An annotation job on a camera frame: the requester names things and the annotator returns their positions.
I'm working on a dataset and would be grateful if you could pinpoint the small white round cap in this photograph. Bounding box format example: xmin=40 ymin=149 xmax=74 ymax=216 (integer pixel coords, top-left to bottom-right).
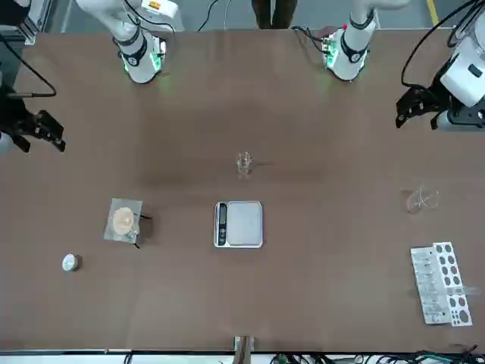
xmin=61 ymin=253 xmax=80 ymax=272

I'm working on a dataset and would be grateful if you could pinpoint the white test tube rack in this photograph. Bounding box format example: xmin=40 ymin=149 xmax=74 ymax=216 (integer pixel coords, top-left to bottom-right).
xmin=410 ymin=241 xmax=474 ymax=327

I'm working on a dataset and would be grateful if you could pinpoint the red and black cable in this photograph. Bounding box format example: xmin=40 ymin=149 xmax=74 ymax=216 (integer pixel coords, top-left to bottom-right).
xmin=291 ymin=25 xmax=330 ymax=52

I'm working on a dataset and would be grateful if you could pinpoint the silver digital balance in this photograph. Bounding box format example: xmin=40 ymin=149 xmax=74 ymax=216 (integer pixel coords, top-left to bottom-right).
xmin=213 ymin=199 xmax=264 ymax=249

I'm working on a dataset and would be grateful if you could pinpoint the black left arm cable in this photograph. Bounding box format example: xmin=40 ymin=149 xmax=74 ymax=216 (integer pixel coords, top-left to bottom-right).
xmin=401 ymin=0 xmax=485 ymax=90

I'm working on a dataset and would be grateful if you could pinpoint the aluminium frame post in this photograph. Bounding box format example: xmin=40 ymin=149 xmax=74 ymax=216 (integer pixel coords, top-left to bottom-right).
xmin=18 ymin=0 xmax=52 ymax=46
xmin=233 ymin=334 xmax=257 ymax=364

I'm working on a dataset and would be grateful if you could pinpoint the glass test tube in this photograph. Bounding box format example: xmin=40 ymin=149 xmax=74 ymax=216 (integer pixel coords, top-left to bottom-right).
xmin=446 ymin=284 xmax=483 ymax=297

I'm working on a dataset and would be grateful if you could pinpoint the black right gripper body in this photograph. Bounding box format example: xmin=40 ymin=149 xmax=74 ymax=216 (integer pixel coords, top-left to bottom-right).
xmin=0 ymin=94 xmax=39 ymax=136

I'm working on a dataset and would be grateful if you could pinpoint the black tripod stand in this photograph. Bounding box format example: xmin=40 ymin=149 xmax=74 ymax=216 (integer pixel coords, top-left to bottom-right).
xmin=130 ymin=212 xmax=153 ymax=250

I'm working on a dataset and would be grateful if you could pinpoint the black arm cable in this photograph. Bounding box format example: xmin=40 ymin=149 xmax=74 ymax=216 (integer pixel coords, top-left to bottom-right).
xmin=0 ymin=32 xmax=58 ymax=99
xmin=401 ymin=0 xmax=485 ymax=90

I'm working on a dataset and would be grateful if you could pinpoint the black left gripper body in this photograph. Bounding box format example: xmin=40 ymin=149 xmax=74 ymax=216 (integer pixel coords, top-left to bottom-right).
xmin=416 ymin=85 xmax=455 ymax=114

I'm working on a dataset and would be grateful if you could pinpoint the small glass beaker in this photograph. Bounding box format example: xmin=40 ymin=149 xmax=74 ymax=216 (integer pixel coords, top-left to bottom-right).
xmin=235 ymin=150 xmax=254 ymax=180

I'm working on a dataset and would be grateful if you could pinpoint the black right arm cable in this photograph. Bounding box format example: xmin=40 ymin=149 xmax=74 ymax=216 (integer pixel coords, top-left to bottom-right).
xmin=0 ymin=32 xmax=58 ymax=99

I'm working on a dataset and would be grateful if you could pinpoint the large glass beaker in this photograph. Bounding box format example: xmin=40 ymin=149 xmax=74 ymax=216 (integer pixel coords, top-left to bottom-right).
xmin=405 ymin=185 xmax=441 ymax=214

